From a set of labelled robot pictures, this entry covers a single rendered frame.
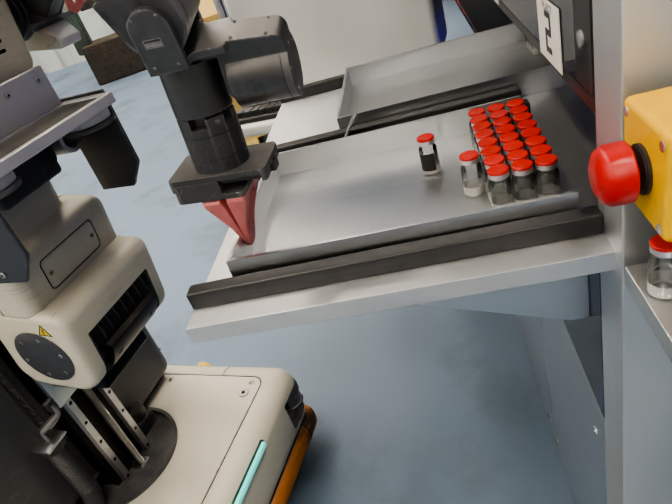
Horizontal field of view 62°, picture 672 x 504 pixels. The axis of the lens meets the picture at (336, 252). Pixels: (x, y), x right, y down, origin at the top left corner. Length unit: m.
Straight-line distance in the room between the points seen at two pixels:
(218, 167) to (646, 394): 0.47
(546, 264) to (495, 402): 1.06
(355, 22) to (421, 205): 0.85
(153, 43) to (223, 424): 0.99
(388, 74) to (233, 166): 0.59
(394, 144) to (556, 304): 0.30
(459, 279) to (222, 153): 0.25
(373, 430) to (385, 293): 1.07
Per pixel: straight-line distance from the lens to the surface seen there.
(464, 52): 1.09
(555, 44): 0.59
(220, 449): 1.30
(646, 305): 0.48
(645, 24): 0.43
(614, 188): 0.38
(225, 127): 0.55
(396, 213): 0.62
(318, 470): 1.53
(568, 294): 0.65
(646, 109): 0.39
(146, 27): 0.50
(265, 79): 0.51
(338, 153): 0.78
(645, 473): 0.73
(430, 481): 1.44
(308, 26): 1.45
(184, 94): 0.54
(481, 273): 0.51
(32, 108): 0.93
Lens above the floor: 1.19
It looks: 32 degrees down
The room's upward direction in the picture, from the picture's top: 19 degrees counter-clockwise
